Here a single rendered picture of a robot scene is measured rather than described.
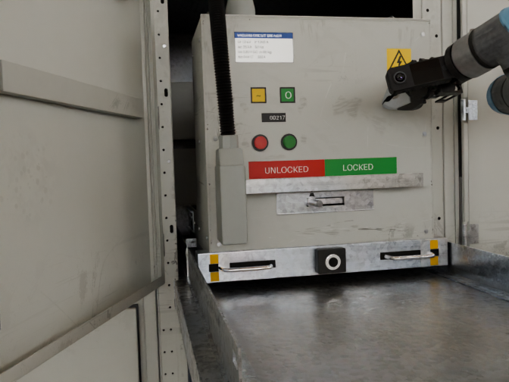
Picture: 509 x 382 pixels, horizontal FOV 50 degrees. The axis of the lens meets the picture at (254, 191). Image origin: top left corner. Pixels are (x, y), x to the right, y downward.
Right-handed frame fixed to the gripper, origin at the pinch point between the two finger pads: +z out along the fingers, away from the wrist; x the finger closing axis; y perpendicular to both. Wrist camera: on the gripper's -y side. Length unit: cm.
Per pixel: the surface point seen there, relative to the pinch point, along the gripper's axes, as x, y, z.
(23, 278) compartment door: -27, -71, -2
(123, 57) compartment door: 15, -49, 16
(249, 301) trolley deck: -35.3, -32.9, 10.0
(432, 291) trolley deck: -39.2, -0.8, -2.5
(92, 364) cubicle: -43, -57, 43
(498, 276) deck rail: -38.4, 9.3, -9.7
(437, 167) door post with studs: -11.6, 23.6, 12.4
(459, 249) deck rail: -32.1, 12.8, 1.3
